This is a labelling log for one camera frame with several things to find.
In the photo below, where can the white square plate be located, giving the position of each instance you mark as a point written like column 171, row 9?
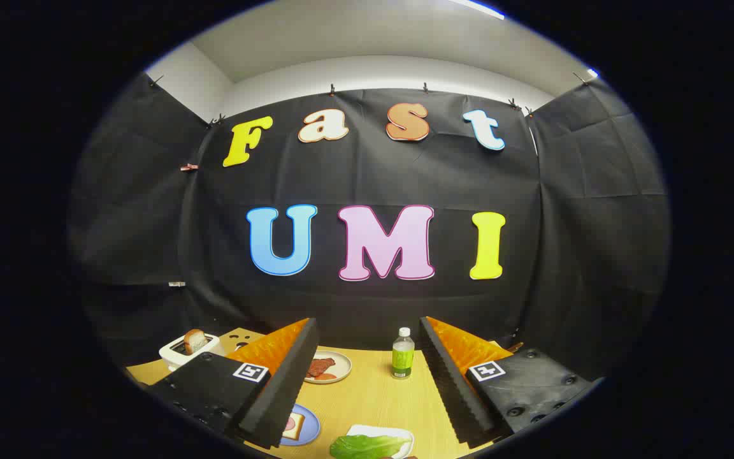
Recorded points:
column 380, row 431

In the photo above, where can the row of black cloth clips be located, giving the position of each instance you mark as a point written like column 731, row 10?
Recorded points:
column 333, row 89

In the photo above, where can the green lettuce leaf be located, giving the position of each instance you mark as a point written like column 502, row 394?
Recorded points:
column 367, row 446

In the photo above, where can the black backdrop cloth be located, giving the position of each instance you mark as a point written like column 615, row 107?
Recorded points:
column 367, row 172

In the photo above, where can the cream round plate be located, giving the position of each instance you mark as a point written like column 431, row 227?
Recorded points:
column 341, row 364

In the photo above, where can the brown meat slice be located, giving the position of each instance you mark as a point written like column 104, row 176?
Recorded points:
column 324, row 364
column 313, row 370

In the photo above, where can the blue round plate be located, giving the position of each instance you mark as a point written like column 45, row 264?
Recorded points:
column 311, row 426

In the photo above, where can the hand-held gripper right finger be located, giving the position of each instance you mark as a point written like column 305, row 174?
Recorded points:
column 453, row 389

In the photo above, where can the toast slice with pink topping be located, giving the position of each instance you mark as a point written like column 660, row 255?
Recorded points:
column 293, row 425

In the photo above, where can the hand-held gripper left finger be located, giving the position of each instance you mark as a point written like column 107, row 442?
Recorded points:
column 278, row 395

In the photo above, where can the brown crust bread slice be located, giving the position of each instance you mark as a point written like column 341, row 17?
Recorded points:
column 194, row 341

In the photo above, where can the white toaster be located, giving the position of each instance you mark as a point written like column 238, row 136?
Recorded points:
column 172, row 357

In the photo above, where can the orange tomato slice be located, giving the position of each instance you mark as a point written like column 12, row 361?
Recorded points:
column 327, row 377

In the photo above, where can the green label drink bottle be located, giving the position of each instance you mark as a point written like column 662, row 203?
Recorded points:
column 402, row 357

